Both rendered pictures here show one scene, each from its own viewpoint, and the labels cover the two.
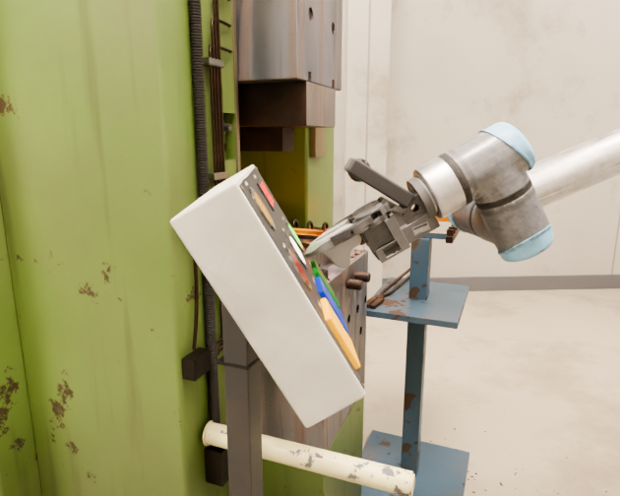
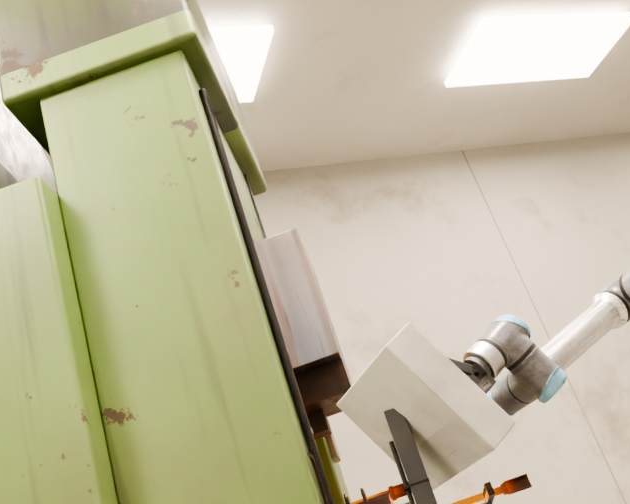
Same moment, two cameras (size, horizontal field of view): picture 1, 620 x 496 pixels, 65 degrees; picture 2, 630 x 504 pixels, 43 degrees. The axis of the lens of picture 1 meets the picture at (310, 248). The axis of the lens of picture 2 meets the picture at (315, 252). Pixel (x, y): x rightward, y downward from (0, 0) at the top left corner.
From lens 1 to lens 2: 1.27 m
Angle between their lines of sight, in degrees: 43
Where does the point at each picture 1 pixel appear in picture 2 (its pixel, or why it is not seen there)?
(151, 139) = (272, 392)
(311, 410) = (492, 436)
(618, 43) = not seen: hidden behind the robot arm
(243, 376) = (427, 487)
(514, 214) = (535, 361)
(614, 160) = (575, 340)
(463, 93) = not seen: hidden behind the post
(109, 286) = not seen: outside the picture
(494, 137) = (501, 321)
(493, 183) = (514, 345)
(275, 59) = (316, 345)
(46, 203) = (175, 484)
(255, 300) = (439, 378)
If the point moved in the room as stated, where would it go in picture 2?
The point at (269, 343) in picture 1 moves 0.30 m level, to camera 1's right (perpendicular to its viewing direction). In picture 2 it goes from (455, 400) to (585, 367)
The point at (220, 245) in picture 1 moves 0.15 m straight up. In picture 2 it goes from (413, 352) to (387, 284)
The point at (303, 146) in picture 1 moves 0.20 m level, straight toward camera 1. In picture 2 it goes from (324, 448) to (339, 428)
